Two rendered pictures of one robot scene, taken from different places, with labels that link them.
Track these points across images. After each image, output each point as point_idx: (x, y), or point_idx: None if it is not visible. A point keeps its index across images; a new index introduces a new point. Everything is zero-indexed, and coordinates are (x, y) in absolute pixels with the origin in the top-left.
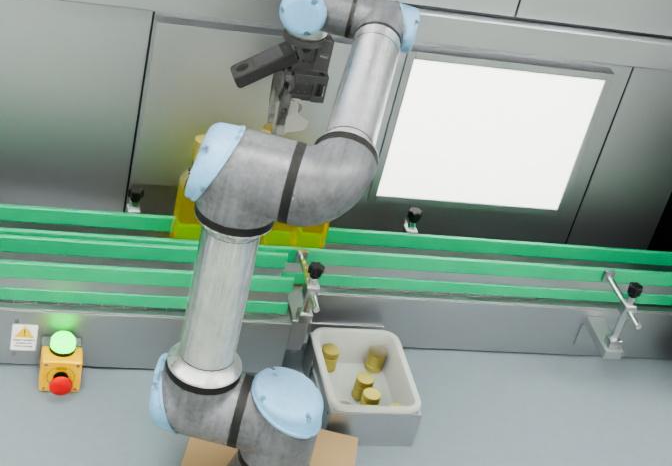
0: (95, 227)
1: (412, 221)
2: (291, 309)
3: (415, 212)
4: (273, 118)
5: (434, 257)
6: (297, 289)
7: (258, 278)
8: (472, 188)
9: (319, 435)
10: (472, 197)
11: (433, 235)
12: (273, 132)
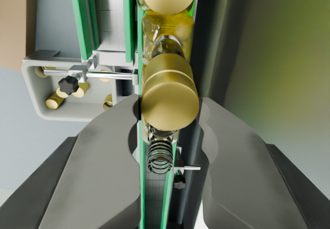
0: None
1: (176, 177)
2: (103, 52)
3: (176, 185)
4: (205, 123)
5: (141, 175)
6: (137, 65)
7: (74, 17)
8: (201, 225)
9: (17, 47)
10: (199, 218)
11: (170, 181)
12: (110, 107)
